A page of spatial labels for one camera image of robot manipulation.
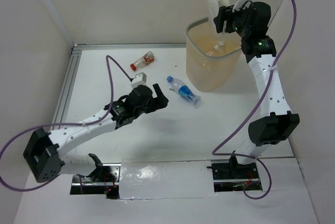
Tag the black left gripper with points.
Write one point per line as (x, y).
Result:
(155, 101)

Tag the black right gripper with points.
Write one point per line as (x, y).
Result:
(226, 13)

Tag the blue label plastic bottle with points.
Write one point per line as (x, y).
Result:
(183, 90)

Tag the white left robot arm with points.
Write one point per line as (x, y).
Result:
(47, 152)

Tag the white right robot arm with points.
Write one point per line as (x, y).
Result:
(276, 121)

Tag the beige ribbed plastic bin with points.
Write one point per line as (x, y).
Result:
(204, 72)

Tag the red cap small bottle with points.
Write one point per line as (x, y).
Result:
(142, 62)

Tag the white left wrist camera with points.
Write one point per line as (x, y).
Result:
(139, 79)

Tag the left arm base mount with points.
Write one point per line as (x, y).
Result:
(103, 180)

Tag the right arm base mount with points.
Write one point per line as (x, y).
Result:
(229, 176)

